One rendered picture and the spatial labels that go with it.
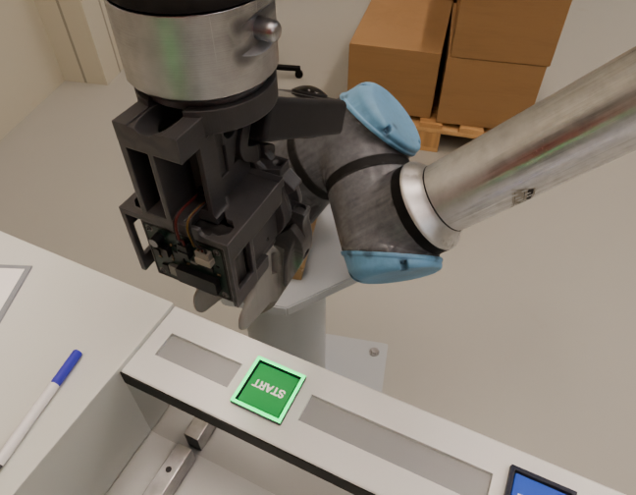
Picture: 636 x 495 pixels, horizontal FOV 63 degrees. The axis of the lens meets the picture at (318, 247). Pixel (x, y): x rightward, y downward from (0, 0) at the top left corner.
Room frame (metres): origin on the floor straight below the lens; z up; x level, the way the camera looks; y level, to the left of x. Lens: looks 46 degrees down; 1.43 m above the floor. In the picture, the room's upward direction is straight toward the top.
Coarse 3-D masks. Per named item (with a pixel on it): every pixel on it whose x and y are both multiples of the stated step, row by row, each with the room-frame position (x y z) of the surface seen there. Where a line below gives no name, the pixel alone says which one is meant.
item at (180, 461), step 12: (180, 444) 0.25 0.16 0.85; (168, 456) 0.24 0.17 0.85; (180, 456) 0.24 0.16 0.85; (192, 456) 0.24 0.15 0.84; (168, 468) 0.22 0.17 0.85; (180, 468) 0.22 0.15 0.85; (156, 480) 0.21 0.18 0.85; (168, 480) 0.21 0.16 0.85; (180, 480) 0.22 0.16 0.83; (144, 492) 0.20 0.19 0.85; (156, 492) 0.20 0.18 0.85; (168, 492) 0.20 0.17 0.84
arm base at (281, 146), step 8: (280, 144) 0.61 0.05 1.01; (288, 144) 0.60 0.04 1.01; (280, 152) 0.59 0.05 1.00; (288, 152) 0.59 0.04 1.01; (296, 160) 0.57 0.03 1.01; (296, 168) 0.57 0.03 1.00; (304, 176) 0.56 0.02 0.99; (304, 184) 0.55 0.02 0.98; (312, 184) 0.55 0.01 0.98; (304, 192) 0.55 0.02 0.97; (312, 192) 0.55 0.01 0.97; (320, 192) 0.55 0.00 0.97; (304, 200) 0.55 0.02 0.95; (312, 200) 0.56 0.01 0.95; (320, 200) 0.56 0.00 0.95; (328, 200) 0.57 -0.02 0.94; (312, 208) 0.56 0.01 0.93; (320, 208) 0.57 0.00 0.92; (312, 216) 0.56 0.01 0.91
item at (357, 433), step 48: (192, 336) 0.32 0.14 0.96; (240, 336) 0.32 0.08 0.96; (192, 384) 0.26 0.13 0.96; (336, 384) 0.26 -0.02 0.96; (288, 432) 0.21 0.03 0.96; (336, 432) 0.21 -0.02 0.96; (384, 432) 0.21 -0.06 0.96; (432, 432) 0.21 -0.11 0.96; (384, 480) 0.17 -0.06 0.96; (432, 480) 0.17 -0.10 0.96; (480, 480) 0.17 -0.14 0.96; (576, 480) 0.17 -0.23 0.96
